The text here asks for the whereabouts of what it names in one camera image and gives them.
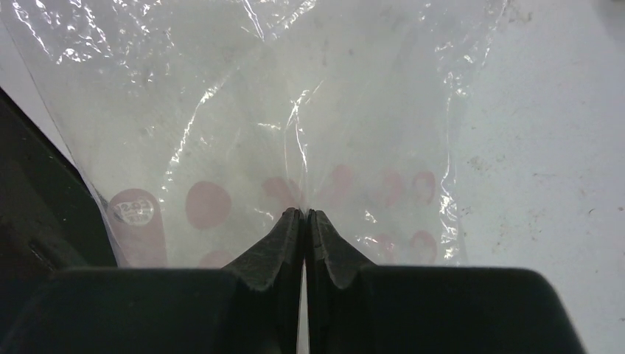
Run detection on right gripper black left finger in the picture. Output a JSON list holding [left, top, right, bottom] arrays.
[[1, 209, 304, 353]]

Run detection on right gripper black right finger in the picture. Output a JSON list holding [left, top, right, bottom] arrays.
[[305, 211, 584, 353]]

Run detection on clear zip top bag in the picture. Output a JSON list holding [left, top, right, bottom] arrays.
[[1, 1, 506, 268]]

